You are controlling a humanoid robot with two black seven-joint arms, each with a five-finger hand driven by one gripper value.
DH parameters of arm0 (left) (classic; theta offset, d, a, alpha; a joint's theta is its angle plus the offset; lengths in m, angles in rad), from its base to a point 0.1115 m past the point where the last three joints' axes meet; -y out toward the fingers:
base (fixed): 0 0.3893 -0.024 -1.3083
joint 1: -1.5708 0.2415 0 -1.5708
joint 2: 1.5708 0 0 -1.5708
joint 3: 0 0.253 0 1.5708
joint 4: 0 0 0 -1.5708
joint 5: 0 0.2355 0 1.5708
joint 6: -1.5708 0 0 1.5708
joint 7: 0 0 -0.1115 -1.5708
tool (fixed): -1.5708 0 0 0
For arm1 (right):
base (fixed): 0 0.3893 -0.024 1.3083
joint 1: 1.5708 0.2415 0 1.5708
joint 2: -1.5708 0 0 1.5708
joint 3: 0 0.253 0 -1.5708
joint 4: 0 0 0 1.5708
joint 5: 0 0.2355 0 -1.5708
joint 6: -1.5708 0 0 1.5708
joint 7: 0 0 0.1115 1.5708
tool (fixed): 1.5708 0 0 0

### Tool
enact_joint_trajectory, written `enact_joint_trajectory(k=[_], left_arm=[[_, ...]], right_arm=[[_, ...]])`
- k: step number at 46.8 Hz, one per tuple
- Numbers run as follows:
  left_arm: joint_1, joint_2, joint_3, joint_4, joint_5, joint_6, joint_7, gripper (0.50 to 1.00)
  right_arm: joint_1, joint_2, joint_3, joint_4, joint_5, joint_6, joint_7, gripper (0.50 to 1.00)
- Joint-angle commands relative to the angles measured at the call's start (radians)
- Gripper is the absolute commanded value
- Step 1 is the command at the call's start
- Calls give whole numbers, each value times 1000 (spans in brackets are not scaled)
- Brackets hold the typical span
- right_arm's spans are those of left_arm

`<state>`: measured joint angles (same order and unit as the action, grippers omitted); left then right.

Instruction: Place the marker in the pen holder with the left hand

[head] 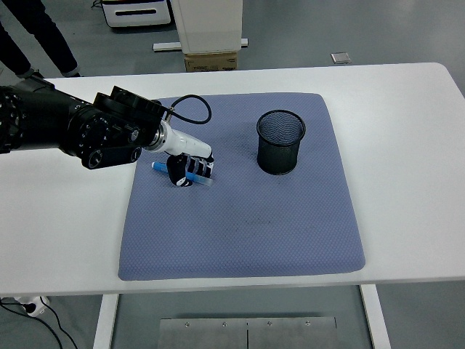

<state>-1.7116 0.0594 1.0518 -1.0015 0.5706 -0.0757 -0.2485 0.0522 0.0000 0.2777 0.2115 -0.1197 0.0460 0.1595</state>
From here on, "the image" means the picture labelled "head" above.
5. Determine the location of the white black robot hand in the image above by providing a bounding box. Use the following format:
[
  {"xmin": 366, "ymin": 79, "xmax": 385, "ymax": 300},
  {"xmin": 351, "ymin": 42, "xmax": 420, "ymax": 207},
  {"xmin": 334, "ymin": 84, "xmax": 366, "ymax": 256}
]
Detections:
[{"xmin": 159, "ymin": 121, "xmax": 216, "ymax": 189}]

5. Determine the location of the blue marker with clear cap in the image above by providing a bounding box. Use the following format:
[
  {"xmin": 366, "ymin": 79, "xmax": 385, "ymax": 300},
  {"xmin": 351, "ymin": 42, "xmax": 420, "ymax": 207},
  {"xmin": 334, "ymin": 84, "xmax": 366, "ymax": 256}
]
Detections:
[{"xmin": 151, "ymin": 161, "xmax": 214, "ymax": 188}]

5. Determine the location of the black mesh pen holder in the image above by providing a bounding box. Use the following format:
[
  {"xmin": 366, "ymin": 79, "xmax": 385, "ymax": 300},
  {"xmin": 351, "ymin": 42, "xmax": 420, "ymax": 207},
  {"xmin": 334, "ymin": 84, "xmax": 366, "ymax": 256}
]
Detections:
[{"xmin": 256, "ymin": 111, "xmax": 307, "ymax": 176}]

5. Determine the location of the brown cardboard box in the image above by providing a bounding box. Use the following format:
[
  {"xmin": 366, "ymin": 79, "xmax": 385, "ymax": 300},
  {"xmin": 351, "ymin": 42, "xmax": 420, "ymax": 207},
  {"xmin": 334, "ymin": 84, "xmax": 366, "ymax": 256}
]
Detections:
[{"xmin": 183, "ymin": 50, "xmax": 239, "ymax": 73}]

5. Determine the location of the blue-grey quilted mat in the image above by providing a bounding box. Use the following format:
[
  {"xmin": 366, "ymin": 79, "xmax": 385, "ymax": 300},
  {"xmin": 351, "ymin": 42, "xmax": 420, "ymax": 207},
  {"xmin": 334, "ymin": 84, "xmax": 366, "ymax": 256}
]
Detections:
[{"xmin": 118, "ymin": 92, "xmax": 367, "ymax": 281}]

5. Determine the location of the white floor foot bar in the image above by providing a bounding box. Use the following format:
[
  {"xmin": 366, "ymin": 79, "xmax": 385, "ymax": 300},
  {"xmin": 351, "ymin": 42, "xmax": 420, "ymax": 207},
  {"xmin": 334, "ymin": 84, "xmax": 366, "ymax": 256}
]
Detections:
[{"xmin": 152, "ymin": 37, "xmax": 250, "ymax": 52}]

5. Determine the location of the white upright column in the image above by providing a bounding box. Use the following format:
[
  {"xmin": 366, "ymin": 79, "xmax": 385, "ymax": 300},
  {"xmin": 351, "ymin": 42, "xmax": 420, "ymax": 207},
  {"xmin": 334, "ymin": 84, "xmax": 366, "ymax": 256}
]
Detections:
[{"xmin": 173, "ymin": 0, "xmax": 243, "ymax": 55}]

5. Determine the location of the person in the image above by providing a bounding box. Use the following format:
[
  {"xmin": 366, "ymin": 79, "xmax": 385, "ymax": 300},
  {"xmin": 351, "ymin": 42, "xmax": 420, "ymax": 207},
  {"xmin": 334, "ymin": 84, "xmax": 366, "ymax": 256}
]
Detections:
[{"xmin": 0, "ymin": 0, "xmax": 81, "ymax": 79}]

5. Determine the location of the grey metal plate with screws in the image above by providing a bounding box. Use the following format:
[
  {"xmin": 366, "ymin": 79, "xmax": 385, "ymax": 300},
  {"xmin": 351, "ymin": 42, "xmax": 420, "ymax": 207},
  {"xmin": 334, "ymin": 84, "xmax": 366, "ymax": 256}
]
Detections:
[{"xmin": 158, "ymin": 316, "xmax": 338, "ymax": 349}]

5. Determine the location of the white table leg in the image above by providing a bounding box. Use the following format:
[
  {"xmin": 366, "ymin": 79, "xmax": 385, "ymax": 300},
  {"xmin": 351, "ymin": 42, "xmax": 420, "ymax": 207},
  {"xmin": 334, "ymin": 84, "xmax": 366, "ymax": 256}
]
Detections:
[
  {"xmin": 92, "ymin": 293, "xmax": 120, "ymax": 349},
  {"xmin": 359, "ymin": 284, "xmax": 392, "ymax": 349}
]

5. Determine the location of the white power strip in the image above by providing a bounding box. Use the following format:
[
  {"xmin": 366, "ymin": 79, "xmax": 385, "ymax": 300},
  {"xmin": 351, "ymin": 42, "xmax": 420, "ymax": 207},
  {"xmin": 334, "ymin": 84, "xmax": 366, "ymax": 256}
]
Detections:
[{"xmin": 14, "ymin": 294, "xmax": 51, "ymax": 316}]

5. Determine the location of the black floor cable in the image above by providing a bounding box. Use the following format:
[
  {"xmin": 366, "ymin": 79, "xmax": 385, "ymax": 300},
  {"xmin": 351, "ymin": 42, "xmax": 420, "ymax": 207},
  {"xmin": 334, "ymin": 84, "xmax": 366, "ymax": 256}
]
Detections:
[{"xmin": 0, "ymin": 297, "xmax": 79, "ymax": 349}]

